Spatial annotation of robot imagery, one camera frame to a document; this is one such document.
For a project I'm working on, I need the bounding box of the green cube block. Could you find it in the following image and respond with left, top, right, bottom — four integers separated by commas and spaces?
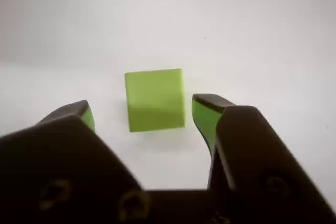
124, 68, 186, 133

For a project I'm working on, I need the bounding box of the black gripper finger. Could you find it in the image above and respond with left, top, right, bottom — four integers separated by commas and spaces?
0, 100, 158, 224
192, 93, 336, 224

